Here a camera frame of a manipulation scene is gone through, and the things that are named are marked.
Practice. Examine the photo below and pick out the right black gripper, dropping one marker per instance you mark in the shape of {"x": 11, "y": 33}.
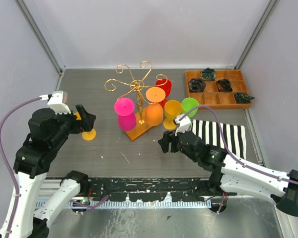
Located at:
{"x": 167, "y": 137}

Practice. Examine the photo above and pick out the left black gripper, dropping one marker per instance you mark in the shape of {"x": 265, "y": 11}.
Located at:
{"x": 87, "y": 122}

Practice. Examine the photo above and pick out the orange plastic wine glass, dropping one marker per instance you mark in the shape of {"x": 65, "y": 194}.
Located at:
{"x": 154, "y": 111}

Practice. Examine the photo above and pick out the yellow wine glass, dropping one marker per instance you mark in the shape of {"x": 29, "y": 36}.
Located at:
{"x": 172, "y": 109}
{"x": 86, "y": 135}

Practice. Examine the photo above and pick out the magenta plastic wine glass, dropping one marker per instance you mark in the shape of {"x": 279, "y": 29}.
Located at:
{"x": 124, "y": 108}

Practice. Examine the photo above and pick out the gold wire wine glass rack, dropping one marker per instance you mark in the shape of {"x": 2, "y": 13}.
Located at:
{"x": 137, "y": 93}

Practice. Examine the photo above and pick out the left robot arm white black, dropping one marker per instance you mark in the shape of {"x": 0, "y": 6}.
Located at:
{"x": 48, "y": 133}

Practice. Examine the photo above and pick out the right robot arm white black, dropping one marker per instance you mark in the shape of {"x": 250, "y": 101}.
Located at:
{"x": 231, "y": 174}

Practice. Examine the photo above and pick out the green plastic wine glass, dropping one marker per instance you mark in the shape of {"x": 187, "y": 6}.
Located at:
{"x": 188, "y": 104}

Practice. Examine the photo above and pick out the red plastic wine glass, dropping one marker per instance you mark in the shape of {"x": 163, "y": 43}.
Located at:
{"x": 166, "y": 85}

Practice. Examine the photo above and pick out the wooden compartment tray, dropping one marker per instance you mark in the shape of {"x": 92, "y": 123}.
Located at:
{"x": 212, "y": 97}

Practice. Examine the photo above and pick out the dark rolled tie left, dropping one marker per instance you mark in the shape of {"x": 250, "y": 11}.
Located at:
{"x": 196, "y": 85}

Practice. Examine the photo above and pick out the dark rolled tie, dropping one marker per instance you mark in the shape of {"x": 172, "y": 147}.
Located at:
{"x": 208, "y": 74}
{"x": 243, "y": 98}
{"x": 196, "y": 85}
{"x": 224, "y": 85}

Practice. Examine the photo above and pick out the black white striped cloth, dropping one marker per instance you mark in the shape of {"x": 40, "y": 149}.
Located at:
{"x": 234, "y": 135}

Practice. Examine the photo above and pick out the dark rolled tie top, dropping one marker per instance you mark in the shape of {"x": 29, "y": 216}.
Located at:
{"x": 208, "y": 74}

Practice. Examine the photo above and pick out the dark rolled tie middle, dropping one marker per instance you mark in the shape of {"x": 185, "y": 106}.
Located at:
{"x": 224, "y": 85}

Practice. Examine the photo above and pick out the dark rolled tie right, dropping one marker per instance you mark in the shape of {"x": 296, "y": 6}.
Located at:
{"x": 243, "y": 98}

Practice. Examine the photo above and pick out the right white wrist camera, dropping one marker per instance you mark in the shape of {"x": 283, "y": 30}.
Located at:
{"x": 183, "y": 124}

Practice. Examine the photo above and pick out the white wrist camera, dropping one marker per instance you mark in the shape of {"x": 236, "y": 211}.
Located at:
{"x": 183, "y": 124}
{"x": 57, "y": 101}

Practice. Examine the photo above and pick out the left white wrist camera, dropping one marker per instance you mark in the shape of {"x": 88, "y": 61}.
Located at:
{"x": 57, "y": 101}

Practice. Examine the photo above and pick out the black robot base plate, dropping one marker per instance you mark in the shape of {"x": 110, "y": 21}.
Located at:
{"x": 149, "y": 189}

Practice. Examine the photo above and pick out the grey slotted cable duct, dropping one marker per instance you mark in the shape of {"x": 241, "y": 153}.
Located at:
{"x": 166, "y": 204}

